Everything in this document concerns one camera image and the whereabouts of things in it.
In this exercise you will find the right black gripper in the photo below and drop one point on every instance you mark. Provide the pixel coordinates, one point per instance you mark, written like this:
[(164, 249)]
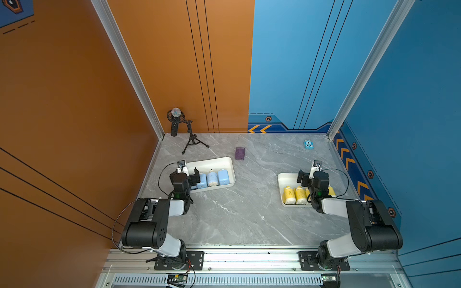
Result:
[(304, 179)]

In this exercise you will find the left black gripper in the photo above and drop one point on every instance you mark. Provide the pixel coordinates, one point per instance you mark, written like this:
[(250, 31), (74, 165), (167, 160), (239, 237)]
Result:
[(194, 180)]

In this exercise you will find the blue sharpener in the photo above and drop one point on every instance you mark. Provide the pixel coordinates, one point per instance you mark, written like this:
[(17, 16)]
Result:
[(212, 179), (202, 181), (223, 177)]

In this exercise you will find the white storage tray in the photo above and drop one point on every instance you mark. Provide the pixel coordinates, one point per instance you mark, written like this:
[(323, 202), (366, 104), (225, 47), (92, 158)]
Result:
[(215, 164), (291, 180)]

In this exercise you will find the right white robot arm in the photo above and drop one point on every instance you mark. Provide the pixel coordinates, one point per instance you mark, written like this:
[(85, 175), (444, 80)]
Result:
[(371, 227)]

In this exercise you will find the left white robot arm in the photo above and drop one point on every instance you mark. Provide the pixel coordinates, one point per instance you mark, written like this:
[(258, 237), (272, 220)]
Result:
[(147, 224)]

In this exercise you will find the small teal robot toy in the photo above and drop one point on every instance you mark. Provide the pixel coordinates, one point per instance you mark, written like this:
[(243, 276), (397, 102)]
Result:
[(308, 145)]

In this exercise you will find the black mini tripod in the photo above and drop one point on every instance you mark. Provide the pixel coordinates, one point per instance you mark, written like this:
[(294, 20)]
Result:
[(193, 139)]

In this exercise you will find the purple cube toy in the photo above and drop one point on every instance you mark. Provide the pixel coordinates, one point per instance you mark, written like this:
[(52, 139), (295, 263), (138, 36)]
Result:
[(240, 153)]

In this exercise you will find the black microphone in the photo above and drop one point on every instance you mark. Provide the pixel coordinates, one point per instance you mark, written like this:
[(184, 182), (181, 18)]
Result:
[(175, 116)]

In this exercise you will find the left green circuit board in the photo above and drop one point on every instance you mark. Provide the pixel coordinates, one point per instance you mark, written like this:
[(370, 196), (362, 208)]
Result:
[(177, 280)]

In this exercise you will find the green circuit board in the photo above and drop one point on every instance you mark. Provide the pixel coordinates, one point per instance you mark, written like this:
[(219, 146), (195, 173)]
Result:
[(177, 280), (330, 281)]

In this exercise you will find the right green circuit board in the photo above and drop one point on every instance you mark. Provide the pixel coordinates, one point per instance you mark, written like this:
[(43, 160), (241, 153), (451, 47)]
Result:
[(330, 281)]

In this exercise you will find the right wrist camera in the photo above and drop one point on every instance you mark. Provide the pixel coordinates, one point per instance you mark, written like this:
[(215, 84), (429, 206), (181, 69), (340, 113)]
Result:
[(316, 167)]

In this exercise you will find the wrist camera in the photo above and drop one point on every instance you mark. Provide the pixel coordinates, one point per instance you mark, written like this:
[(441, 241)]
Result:
[(316, 167), (182, 167)]

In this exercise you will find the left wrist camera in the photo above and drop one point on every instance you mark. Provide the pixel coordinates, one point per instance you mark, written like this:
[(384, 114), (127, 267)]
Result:
[(182, 167)]

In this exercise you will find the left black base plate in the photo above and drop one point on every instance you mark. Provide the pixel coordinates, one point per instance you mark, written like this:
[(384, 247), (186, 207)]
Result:
[(190, 260)]

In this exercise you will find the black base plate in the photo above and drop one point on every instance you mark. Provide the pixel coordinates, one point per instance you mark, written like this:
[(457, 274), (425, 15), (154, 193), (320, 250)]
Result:
[(313, 261), (190, 260)]

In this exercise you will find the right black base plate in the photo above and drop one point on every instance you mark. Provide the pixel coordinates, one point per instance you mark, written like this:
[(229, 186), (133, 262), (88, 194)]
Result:
[(313, 261)]

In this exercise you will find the aluminium rail frame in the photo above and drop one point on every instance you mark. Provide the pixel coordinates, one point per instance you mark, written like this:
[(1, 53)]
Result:
[(252, 267)]

